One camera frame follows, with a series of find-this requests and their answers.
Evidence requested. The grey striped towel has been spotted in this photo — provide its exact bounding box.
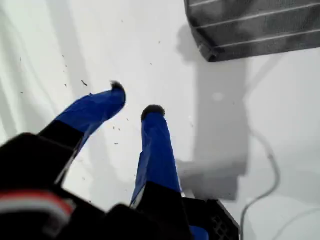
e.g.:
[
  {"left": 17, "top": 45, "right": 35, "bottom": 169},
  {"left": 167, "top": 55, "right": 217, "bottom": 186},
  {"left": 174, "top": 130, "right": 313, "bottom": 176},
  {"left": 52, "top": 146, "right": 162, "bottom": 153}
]
[{"left": 183, "top": 0, "right": 320, "bottom": 63}]

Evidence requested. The red white servo wire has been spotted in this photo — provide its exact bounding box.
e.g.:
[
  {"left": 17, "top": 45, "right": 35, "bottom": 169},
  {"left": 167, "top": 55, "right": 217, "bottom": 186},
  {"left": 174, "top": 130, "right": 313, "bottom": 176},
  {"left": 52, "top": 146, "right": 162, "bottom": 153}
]
[{"left": 0, "top": 189, "right": 77, "bottom": 226}]

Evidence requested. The white cable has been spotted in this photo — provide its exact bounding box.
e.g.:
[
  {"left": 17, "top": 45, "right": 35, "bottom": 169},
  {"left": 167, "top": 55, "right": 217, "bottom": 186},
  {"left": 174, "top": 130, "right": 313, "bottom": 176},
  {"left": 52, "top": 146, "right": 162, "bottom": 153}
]
[{"left": 239, "top": 134, "right": 281, "bottom": 240}]

